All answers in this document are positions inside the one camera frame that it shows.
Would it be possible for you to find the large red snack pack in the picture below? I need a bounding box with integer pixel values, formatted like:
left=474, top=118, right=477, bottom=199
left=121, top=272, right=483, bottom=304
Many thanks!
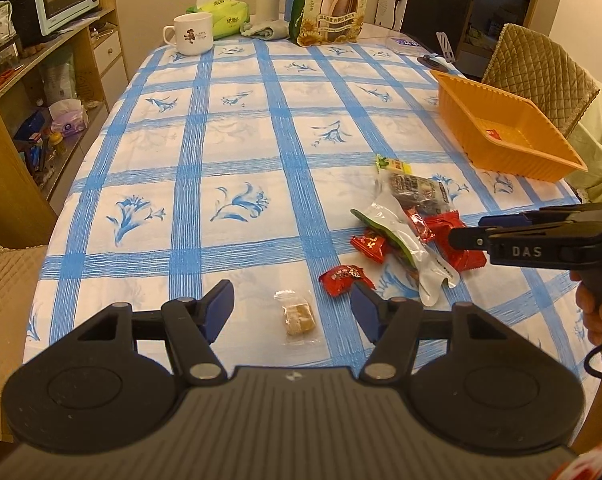
left=423, top=210, right=489, bottom=274

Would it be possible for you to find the red round candy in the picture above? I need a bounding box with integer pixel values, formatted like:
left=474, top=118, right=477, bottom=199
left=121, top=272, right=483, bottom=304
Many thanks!
left=318, top=264, right=375, bottom=297

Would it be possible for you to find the white green snack pouch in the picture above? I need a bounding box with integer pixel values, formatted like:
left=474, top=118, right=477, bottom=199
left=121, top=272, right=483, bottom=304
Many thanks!
left=352, top=172, right=460, bottom=307

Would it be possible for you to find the small red candy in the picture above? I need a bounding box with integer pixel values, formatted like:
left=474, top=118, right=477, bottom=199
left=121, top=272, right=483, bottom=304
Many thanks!
left=350, top=228, right=392, bottom=264

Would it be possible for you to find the clear brown cake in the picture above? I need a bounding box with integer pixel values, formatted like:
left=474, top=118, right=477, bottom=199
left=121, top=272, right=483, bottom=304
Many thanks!
left=274, top=289, right=316, bottom=337

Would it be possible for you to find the yellow green candy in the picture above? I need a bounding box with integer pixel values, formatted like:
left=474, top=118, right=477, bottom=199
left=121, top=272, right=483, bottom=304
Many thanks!
left=375, top=154, right=412, bottom=174

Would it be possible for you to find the dark printed snack pack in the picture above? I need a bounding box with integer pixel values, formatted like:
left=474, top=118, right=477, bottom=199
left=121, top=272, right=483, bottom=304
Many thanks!
left=387, top=172, right=453, bottom=216

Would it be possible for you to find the red candy wrapper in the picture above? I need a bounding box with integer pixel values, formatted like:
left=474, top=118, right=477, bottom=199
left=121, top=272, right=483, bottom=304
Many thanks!
left=486, top=129, right=501, bottom=140

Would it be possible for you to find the right hand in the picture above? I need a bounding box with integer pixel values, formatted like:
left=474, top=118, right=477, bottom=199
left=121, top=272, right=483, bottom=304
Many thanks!
left=570, top=271, right=602, bottom=346

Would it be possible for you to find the green draped sofa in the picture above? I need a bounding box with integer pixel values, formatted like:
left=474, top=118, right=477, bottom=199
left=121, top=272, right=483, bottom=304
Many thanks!
left=565, top=82, right=602, bottom=203

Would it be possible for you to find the orange plastic basket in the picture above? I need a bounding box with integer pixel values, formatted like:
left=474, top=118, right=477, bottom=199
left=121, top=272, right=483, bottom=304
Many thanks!
left=431, top=70, right=586, bottom=183

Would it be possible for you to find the quilted beige chair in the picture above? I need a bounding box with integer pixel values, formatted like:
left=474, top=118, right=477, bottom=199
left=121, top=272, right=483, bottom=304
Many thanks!
left=482, top=23, right=600, bottom=136
left=0, top=246, right=47, bottom=442

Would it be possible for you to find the blue white checkered tablecloth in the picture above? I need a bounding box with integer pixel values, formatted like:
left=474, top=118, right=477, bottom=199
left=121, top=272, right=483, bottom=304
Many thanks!
left=24, top=38, right=598, bottom=396

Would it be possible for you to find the phone stand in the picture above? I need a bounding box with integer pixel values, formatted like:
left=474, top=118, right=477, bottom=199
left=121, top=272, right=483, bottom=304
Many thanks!
left=417, top=32, right=456, bottom=73

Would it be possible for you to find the quilted beige left chair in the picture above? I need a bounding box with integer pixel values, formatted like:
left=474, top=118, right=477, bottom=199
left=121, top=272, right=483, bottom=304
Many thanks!
left=0, top=246, right=47, bottom=442

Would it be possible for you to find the blue white small packet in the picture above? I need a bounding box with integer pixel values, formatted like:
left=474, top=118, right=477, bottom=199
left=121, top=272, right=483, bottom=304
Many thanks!
left=386, top=35, right=427, bottom=56

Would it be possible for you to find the pink tissue pack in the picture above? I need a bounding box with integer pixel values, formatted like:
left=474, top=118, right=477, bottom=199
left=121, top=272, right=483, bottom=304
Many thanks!
left=48, top=99, right=88, bottom=138

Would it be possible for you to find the black mini fridge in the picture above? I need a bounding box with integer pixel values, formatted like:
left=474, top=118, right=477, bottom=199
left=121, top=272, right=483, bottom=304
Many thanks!
left=375, top=0, right=478, bottom=53

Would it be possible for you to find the wooden shelf unit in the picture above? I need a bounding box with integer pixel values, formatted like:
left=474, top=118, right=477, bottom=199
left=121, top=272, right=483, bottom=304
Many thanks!
left=0, top=0, right=128, bottom=248

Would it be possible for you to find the sunflower seed snack bag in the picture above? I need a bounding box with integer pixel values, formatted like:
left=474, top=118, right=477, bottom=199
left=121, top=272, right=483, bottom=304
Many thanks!
left=285, top=0, right=367, bottom=47

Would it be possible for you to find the grey cloth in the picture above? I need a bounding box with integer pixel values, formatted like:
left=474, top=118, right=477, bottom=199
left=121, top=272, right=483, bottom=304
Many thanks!
left=240, top=20, right=289, bottom=41

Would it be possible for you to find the white ceramic mug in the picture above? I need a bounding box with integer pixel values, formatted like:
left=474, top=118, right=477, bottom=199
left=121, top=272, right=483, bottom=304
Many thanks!
left=163, top=12, right=214, bottom=56

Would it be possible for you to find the green tissue pack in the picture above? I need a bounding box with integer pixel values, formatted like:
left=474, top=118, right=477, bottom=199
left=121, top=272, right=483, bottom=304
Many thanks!
left=186, top=0, right=250, bottom=40

